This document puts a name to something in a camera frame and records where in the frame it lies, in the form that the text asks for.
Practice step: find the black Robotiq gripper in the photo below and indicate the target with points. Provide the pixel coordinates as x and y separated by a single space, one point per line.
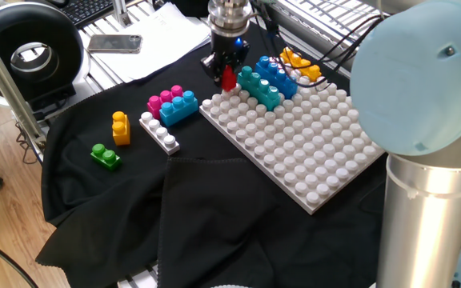
228 50

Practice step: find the red single-stud block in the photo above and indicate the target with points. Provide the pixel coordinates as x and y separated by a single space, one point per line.
228 80

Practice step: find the teal four-stud block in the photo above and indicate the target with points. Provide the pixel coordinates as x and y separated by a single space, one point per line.
260 92

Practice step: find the dark blue four-stud block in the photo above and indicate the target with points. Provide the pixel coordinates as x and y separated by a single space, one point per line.
280 80

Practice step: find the yellow four-stud block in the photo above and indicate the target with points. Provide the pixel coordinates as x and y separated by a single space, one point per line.
300 64

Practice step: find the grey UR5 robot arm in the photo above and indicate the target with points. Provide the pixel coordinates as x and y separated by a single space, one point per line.
426 220

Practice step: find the light blue three-stud block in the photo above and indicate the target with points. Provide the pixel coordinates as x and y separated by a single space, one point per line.
178 111

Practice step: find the white paper sheets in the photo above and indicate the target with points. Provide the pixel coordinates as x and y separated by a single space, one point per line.
162 44

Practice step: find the black bag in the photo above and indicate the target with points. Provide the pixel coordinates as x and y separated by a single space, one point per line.
190 7

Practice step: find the magenta three-stud block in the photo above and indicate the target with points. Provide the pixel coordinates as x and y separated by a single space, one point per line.
154 105

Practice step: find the white four-stud block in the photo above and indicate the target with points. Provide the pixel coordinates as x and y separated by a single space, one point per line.
159 134

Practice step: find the white studded baseplate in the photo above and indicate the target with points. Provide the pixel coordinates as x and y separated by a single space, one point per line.
294 148

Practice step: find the smartphone in clear case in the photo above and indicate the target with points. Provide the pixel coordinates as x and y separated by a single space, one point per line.
114 43

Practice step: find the yellow two-stud block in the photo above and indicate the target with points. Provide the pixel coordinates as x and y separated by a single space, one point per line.
121 132

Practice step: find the green two-stud block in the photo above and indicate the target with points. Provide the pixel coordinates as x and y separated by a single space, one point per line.
105 157

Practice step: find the black keyboard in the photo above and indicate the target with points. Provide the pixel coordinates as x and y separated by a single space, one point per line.
86 10

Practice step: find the large black cloth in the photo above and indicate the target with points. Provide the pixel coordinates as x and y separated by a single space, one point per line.
94 200

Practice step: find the short aluminium post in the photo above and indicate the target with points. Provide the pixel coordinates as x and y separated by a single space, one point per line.
121 12

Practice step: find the slanted aluminium post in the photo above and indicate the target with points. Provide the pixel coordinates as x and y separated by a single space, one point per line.
6 84

